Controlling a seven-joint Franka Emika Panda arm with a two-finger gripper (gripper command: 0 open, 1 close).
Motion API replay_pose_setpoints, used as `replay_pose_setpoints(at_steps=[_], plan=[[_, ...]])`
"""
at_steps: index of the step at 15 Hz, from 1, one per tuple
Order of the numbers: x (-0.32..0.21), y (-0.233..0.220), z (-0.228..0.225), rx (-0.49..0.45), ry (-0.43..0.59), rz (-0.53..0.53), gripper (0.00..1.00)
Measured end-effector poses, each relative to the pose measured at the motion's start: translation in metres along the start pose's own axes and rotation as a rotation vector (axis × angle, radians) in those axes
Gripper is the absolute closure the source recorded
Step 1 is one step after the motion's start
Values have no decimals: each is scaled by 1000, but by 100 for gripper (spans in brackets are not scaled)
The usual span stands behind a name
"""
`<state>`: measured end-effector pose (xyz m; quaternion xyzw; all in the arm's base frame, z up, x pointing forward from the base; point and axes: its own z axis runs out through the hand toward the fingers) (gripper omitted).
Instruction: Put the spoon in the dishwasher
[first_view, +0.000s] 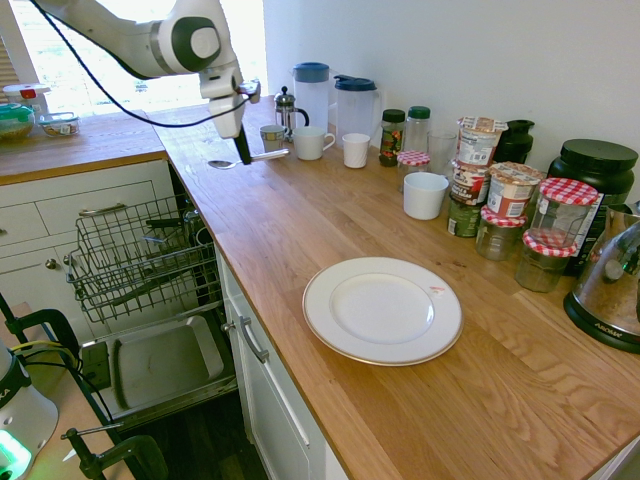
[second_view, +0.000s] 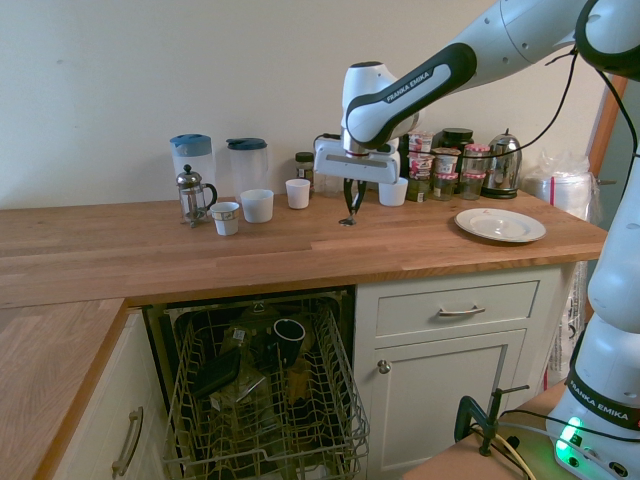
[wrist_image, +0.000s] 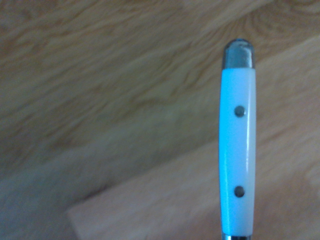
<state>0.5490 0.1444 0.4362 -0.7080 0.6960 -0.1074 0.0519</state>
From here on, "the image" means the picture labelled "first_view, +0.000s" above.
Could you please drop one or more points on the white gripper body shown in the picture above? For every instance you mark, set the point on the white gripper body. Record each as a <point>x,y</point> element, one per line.
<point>227,117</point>

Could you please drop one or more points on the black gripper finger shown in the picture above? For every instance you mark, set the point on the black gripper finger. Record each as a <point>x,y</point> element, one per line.
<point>243,147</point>

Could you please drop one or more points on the metal spoon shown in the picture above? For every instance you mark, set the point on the metal spoon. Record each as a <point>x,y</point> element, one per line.
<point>222,163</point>

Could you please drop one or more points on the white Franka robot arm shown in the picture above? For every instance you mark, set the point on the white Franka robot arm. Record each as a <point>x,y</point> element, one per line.
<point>140,40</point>

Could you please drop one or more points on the stainless dishwasher door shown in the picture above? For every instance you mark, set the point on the stainless dishwasher door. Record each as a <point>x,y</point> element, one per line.
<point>165,360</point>

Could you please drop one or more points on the small white patterned cup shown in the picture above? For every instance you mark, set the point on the small white patterned cup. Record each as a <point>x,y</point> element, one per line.
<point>271,139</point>

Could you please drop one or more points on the glass French press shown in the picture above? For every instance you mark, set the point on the glass French press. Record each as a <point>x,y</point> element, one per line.
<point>287,117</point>

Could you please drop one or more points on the large white mug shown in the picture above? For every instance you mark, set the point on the large white mug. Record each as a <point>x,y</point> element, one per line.
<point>310,144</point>

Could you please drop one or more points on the plastic pitcher light blue lid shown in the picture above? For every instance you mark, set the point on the plastic pitcher light blue lid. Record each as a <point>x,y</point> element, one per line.
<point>311,97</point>

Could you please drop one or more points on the black mug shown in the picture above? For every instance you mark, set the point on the black mug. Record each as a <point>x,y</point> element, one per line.
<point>203,237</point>

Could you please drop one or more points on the black plastic container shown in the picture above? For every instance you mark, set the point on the black plastic container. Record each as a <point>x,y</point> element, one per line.
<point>165,223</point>

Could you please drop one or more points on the white ribbed cup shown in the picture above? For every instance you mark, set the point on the white ribbed cup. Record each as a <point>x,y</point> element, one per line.
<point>356,151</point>

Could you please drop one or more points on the plastic pitcher dark teal lid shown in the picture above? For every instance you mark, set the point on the plastic pitcher dark teal lid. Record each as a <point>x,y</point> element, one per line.
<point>357,112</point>

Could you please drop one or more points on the dark coffee jar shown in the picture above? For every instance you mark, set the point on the dark coffee jar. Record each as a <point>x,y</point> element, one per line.
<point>391,140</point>

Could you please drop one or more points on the small clear food container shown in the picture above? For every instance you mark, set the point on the small clear food container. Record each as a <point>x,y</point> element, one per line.
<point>60,125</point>

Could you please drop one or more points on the glass jar red checkered lid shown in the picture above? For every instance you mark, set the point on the glass jar red checkered lid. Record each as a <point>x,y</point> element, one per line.
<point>565,215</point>
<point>542,267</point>
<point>412,167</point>
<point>500,235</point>

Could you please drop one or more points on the clear jar green lid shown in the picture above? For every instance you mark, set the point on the clear jar green lid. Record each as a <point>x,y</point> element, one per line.
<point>418,130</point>

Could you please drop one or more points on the round metal cabinet knob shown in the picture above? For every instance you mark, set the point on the round metal cabinet knob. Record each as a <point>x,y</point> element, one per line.
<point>51,264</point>
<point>228,327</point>

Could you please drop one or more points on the plain white cup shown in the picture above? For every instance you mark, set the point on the plain white cup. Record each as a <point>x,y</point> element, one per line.
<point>425,197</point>

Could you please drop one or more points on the clear glass tumbler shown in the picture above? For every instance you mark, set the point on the clear glass tumbler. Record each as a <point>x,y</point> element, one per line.
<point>442,150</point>

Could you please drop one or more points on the food container red clip lid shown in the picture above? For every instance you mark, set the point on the food container red clip lid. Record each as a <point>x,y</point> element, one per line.
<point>25,97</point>

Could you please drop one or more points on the bowl with green lid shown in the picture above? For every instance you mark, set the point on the bowl with green lid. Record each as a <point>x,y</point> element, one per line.
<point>15,122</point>

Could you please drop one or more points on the white plate with gold rim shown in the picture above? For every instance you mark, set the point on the white plate with gold rim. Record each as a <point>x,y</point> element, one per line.
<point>382,310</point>

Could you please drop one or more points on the yoghurt cup chocolate print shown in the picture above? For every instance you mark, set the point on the yoghurt cup chocolate print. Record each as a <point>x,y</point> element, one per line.
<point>469,184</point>

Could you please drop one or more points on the green tin can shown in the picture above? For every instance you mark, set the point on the green tin can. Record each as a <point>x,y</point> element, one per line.
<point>462,217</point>

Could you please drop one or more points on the yoghurt cup white label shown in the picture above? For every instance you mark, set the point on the yoghurt cup white label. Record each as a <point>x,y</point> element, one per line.
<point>479,142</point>

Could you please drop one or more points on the black C-clamp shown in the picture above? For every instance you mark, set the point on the black C-clamp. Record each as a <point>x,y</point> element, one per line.
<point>45,317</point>
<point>135,450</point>

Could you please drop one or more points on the black shaker bottle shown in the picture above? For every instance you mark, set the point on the black shaker bottle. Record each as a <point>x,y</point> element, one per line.
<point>517,142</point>

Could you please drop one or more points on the large black protein tub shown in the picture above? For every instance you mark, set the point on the large black protein tub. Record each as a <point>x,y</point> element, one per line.
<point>595,167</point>

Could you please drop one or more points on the stainless electric kettle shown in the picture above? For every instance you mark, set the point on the stainless electric kettle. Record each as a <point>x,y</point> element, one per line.
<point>605,295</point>

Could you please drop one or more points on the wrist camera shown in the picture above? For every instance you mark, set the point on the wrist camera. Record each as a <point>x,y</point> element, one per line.
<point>251,91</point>

